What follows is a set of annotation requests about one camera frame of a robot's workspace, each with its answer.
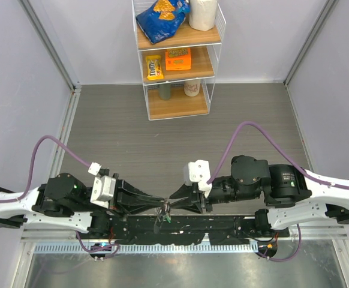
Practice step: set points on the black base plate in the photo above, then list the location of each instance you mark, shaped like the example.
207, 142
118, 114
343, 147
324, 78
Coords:
182, 230

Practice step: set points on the white wire shelf unit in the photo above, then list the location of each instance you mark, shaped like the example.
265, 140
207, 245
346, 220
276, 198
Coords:
179, 73

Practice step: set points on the orange snack box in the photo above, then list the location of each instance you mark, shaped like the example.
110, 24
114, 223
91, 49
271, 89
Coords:
178, 59

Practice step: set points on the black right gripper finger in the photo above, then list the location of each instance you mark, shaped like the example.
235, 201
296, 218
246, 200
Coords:
191, 204
183, 192

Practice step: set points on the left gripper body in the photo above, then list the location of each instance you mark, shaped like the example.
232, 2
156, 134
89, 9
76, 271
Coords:
118, 208

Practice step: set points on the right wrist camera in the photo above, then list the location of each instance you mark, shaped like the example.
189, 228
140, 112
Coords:
198, 172

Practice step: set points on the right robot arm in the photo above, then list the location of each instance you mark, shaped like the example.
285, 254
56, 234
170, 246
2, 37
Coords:
292, 196

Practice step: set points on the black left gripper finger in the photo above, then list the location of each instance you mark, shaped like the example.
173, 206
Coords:
127, 189
137, 206

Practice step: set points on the blue chips bag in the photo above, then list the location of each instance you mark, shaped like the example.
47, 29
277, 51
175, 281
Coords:
162, 19

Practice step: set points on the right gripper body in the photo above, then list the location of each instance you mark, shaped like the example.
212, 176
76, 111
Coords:
205, 192

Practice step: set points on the yellow candy bag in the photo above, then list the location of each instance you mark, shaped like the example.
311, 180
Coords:
155, 72

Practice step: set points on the grey green can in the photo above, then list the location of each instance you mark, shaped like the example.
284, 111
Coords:
164, 91

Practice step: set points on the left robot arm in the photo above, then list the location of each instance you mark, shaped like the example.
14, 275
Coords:
65, 202

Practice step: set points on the white paper towel roll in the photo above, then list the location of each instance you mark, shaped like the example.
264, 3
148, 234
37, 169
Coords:
202, 14

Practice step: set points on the white printed cup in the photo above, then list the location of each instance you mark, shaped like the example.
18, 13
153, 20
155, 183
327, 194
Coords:
192, 87

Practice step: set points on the white slotted cable duct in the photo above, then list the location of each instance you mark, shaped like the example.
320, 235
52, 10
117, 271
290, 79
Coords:
203, 248

